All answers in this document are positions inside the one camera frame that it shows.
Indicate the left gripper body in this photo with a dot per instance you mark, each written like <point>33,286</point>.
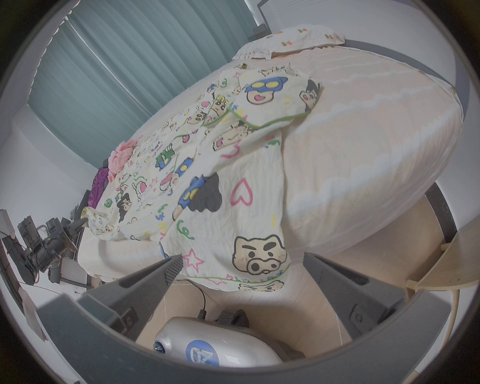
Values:
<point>69,243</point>

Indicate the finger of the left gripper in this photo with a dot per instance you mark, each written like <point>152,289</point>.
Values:
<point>78,225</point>

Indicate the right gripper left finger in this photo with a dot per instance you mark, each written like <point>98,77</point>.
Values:
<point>142,296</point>

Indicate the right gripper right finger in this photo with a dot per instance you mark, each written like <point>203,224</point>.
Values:
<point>348,296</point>

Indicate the white printed pyjama top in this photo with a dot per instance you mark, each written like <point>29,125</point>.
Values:
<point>225,180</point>

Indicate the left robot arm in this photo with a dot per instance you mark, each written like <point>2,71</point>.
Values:
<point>37,258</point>

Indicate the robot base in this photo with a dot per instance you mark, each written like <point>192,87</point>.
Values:
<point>225,345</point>

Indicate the purple garment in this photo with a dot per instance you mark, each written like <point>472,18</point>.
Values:
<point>99,187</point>

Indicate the pink garment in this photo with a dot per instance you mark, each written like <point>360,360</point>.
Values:
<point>122,155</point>

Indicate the blue-green curtain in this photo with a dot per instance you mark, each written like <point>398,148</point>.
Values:
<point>86,112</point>
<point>168,45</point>

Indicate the bed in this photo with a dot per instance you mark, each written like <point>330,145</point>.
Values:
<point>375,131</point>

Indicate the white printed pillow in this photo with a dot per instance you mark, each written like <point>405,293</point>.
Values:
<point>296,39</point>

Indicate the grey bedside table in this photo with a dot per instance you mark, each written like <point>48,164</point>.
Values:
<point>259,30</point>

